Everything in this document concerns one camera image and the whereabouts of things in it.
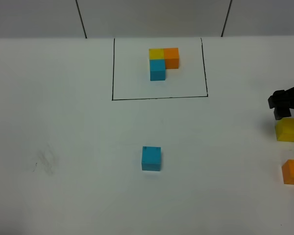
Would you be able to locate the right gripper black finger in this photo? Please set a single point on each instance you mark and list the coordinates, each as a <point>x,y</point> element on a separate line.
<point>279,103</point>

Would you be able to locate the orange template cube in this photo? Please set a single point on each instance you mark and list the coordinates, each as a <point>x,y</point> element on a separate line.
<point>171,56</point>

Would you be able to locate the blue template cube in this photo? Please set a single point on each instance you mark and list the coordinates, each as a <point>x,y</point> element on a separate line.
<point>157,70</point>

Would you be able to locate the yellow template cube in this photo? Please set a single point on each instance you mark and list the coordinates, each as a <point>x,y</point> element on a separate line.
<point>156,54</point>

